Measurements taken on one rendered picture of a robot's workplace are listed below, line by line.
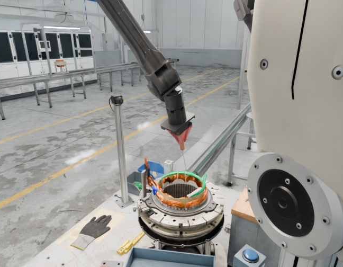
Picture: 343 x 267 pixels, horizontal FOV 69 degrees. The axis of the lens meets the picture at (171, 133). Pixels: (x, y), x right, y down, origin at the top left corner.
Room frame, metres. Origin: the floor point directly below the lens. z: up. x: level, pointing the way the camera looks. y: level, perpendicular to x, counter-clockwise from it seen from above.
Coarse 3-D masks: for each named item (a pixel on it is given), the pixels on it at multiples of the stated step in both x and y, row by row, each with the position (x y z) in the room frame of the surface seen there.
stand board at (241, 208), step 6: (246, 192) 0.86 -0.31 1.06; (240, 198) 0.82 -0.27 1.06; (246, 198) 0.82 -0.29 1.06; (234, 204) 0.78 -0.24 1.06; (240, 204) 0.78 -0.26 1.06; (246, 204) 0.78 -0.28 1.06; (234, 210) 0.75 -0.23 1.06; (240, 210) 0.75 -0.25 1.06; (246, 210) 0.75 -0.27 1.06; (240, 216) 0.74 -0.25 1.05; (246, 216) 0.72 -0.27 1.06; (252, 216) 0.71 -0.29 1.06
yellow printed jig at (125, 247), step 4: (140, 232) 0.93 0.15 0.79; (136, 236) 0.91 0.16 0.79; (140, 236) 0.91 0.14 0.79; (128, 240) 0.87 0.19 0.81; (132, 240) 0.88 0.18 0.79; (136, 240) 0.89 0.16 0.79; (124, 244) 0.85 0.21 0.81; (128, 244) 0.85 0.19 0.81; (132, 244) 0.86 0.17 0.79; (120, 248) 0.83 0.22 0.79; (124, 248) 0.83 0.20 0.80; (128, 248) 0.83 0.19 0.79; (120, 252) 0.81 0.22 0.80; (124, 252) 0.82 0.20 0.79
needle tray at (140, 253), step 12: (132, 252) 0.57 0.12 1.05; (144, 252) 0.57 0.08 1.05; (156, 252) 0.56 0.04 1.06; (168, 252) 0.56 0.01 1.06; (180, 252) 0.56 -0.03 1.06; (132, 264) 0.55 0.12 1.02; (144, 264) 0.55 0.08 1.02; (156, 264) 0.55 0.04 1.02; (168, 264) 0.55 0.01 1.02; (180, 264) 0.55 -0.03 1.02; (192, 264) 0.55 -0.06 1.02; (204, 264) 0.54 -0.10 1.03
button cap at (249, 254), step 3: (249, 249) 0.59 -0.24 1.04; (246, 252) 0.57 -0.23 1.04; (249, 252) 0.57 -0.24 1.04; (252, 252) 0.57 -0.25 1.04; (255, 252) 0.57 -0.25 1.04; (246, 255) 0.56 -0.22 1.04; (249, 255) 0.56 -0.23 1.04; (252, 255) 0.56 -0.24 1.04; (255, 255) 0.56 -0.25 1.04; (246, 258) 0.56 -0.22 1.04; (249, 258) 0.55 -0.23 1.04; (252, 258) 0.55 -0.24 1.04; (255, 258) 0.55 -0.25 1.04
